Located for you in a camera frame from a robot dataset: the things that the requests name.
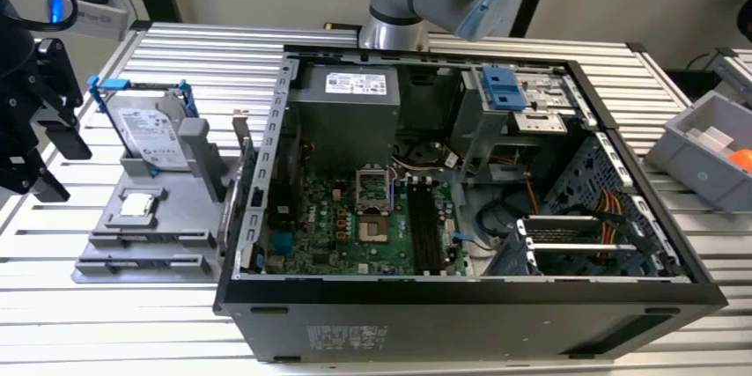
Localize grey metal disk bay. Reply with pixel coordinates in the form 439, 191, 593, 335
484, 212, 645, 278

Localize black RAM slot white clips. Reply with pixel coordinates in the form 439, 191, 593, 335
425, 175, 447, 276
411, 175, 431, 276

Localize black open PC case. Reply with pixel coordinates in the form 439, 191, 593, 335
212, 43, 729, 364

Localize green Dell motherboard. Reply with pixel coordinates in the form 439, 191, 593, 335
261, 173, 471, 276

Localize dark haired person head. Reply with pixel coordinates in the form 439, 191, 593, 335
735, 0, 752, 45

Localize dark RAM memory stick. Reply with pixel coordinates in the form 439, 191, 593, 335
87, 257, 204, 269

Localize white small block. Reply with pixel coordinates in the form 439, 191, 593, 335
684, 125, 736, 151

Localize grey plastic storage bin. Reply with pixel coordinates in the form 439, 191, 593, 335
644, 90, 752, 215

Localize hard disk in blue carrier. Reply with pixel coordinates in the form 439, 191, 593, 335
85, 76, 200, 177

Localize white power supply label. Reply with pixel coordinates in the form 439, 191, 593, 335
324, 70, 391, 96

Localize thin orange wire harness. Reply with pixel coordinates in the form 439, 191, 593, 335
491, 153, 540, 215

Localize grey parts rack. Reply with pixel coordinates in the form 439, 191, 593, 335
71, 118, 245, 284

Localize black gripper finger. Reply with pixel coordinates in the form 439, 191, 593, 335
28, 36, 95, 161
0, 153, 72, 203

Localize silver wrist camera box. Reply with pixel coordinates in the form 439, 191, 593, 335
45, 0, 132, 41

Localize teal board connector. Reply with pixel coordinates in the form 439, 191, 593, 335
272, 231, 296, 259

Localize white power wire bundle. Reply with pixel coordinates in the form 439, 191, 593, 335
391, 142, 460, 173

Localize grey power supply unit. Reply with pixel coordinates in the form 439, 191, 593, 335
291, 63, 404, 174

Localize black looped data cables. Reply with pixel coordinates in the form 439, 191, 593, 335
473, 193, 521, 245

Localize silver CPU chip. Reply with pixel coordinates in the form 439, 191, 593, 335
120, 193, 160, 217

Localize blue plastic drive latch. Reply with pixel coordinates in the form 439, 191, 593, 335
480, 66, 529, 111

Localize orange round object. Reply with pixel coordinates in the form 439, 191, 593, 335
725, 149, 752, 173

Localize CPU socket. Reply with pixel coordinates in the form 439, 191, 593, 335
359, 216, 392, 245

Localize orange red yellow wire bundle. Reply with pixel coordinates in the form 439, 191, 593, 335
589, 190, 625, 258

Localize metal socket cover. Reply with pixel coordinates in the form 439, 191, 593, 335
356, 167, 393, 214

